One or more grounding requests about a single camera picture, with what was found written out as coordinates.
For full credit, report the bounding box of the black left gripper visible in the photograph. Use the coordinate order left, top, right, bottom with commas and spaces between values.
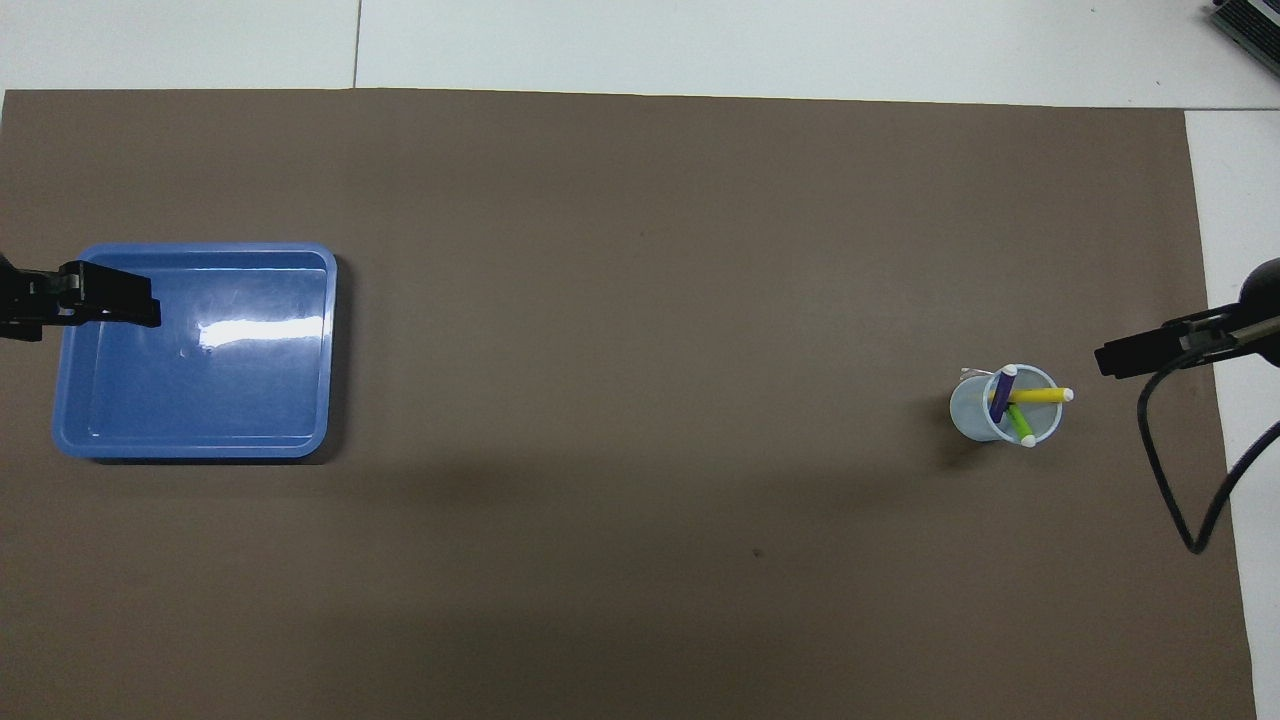
0, 252, 162, 343

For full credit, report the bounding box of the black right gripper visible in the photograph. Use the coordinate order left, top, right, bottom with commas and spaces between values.
1094, 258, 1280, 379

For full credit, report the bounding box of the blue plastic tray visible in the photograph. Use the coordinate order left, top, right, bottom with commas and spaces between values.
52, 242, 338, 461

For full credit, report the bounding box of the translucent pen cup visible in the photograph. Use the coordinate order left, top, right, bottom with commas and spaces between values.
949, 364, 1063, 447

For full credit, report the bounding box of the dark striped device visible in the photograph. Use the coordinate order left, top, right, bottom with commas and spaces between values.
1208, 0, 1280, 69

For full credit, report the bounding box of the brown table mat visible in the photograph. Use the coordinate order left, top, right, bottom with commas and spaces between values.
0, 88, 1259, 720

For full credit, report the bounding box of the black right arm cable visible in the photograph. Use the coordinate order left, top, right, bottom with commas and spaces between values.
1137, 315, 1280, 555

